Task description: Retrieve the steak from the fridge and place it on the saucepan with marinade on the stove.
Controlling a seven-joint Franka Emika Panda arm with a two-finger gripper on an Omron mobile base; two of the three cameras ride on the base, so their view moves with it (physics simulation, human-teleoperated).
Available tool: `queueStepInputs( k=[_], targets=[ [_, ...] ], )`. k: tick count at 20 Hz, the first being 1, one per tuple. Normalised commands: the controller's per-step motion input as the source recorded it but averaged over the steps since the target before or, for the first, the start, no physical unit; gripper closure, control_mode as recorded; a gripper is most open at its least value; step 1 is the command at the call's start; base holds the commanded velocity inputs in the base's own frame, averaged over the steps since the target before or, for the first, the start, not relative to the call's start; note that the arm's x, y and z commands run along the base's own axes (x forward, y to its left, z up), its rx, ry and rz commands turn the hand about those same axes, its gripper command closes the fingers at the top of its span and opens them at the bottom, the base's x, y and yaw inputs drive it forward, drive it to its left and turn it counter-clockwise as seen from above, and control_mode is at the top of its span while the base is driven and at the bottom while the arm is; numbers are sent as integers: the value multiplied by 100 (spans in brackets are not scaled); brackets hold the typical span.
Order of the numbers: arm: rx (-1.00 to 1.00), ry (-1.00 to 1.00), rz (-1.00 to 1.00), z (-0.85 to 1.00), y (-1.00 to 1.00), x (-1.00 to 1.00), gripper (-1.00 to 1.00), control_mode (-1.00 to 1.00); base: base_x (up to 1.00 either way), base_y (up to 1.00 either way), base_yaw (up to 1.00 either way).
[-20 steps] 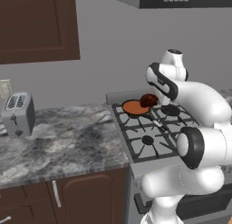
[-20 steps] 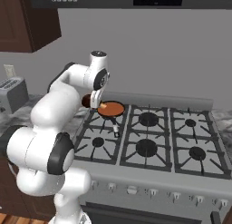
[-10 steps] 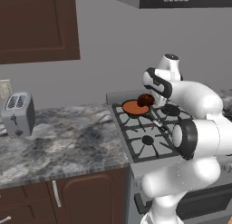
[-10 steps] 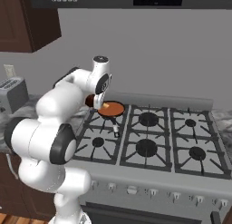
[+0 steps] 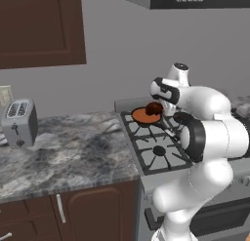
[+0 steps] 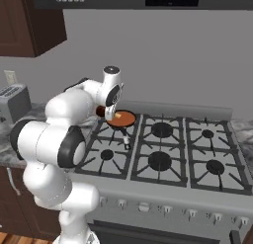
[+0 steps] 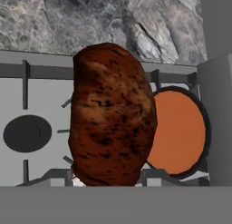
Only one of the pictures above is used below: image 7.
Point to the brown seared steak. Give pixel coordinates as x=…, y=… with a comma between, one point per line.
x=111, y=118

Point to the black saucepan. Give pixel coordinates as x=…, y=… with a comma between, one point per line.
x=207, y=124

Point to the grey tall cabinet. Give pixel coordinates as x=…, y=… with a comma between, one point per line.
x=219, y=112

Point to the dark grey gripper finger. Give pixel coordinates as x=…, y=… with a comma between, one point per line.
x=76, y=181

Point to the grey hob with black grates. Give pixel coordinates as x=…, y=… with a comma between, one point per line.
x=39, y=94

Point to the orange marinade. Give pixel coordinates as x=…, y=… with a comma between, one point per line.
x=181, y=134

